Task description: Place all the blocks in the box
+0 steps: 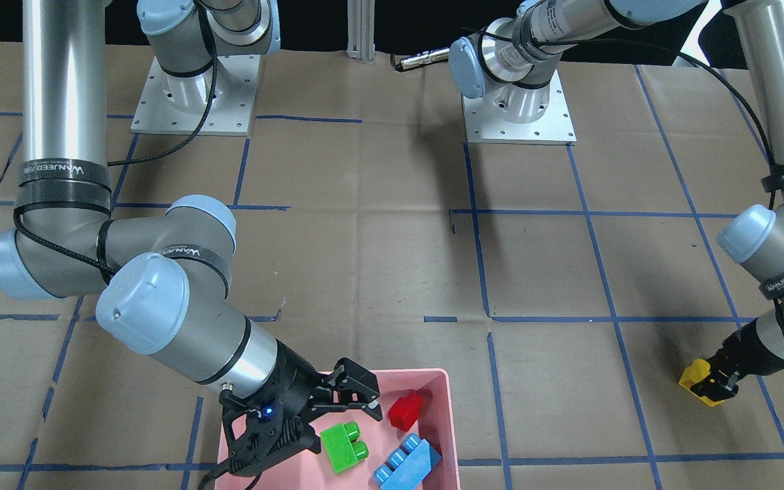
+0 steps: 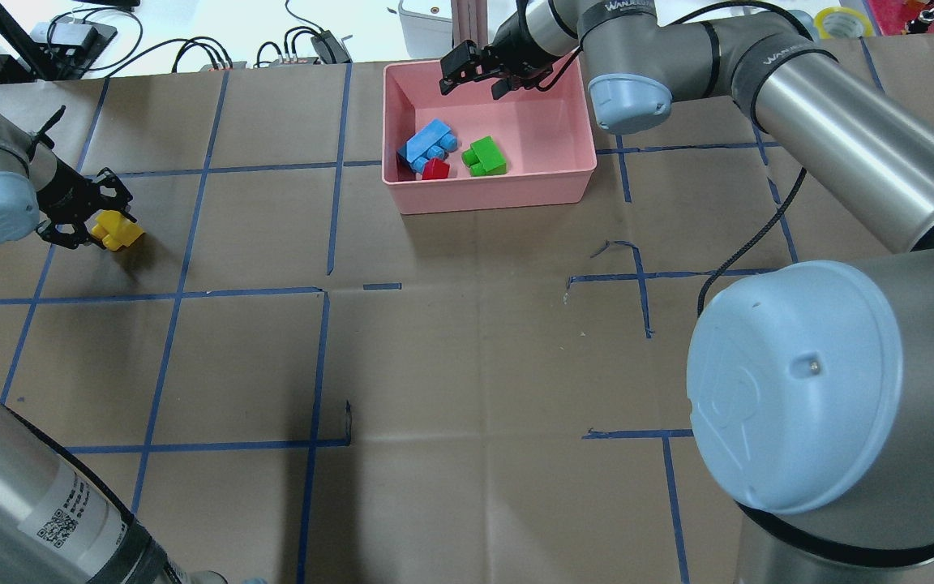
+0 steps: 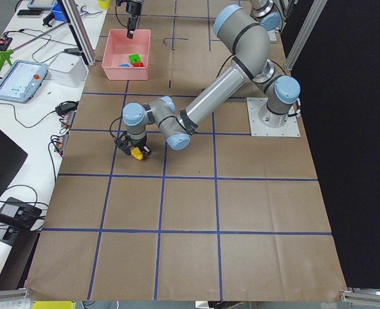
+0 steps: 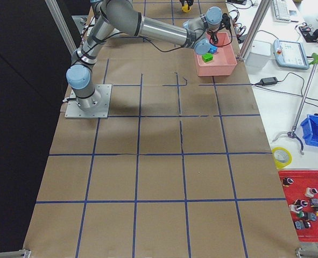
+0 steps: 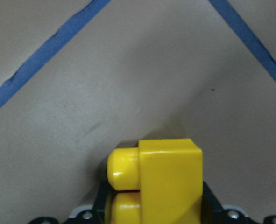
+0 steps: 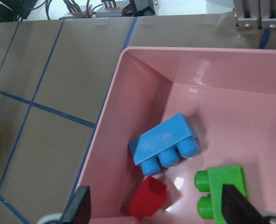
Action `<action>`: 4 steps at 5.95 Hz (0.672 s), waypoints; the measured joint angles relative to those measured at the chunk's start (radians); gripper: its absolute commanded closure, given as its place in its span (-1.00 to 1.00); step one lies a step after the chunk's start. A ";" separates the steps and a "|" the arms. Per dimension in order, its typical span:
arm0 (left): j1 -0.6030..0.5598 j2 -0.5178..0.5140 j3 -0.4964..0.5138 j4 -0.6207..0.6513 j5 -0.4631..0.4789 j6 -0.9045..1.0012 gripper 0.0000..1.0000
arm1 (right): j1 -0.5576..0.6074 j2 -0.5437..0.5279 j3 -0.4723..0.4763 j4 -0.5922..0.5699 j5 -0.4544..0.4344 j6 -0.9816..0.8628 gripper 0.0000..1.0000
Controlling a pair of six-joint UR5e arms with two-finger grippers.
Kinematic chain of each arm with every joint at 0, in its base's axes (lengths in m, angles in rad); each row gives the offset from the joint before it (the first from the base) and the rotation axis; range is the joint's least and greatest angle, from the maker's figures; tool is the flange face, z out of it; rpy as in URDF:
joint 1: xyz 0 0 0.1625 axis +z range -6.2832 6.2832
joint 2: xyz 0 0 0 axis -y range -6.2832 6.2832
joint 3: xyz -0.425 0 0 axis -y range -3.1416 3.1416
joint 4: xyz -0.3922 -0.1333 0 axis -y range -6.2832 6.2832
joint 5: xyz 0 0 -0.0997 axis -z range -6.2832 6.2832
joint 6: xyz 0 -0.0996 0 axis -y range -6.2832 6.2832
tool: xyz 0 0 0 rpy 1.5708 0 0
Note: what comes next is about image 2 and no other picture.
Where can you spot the blue toy block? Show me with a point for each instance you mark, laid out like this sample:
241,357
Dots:
435,140

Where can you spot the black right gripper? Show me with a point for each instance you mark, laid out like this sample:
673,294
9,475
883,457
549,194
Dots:
513,42

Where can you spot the yellow toy block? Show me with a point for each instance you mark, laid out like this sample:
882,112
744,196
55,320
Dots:
114,231

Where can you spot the yellow tape roll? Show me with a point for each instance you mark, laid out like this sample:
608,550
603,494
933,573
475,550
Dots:
843,22

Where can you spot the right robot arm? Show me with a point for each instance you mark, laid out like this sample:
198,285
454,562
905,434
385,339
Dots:
811,387

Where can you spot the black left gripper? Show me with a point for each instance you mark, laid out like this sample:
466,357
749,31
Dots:
59,193

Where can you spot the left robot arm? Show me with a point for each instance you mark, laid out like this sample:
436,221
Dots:
59,522

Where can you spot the pink plastic box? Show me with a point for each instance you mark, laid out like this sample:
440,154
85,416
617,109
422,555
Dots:
545,137

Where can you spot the white device box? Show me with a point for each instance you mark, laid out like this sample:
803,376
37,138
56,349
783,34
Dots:
427,28

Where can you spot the red toy block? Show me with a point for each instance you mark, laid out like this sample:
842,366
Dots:
435,169

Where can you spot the green toy block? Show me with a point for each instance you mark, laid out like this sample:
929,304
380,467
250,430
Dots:
484,158

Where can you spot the aluminium frame post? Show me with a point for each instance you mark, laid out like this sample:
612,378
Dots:
470,21

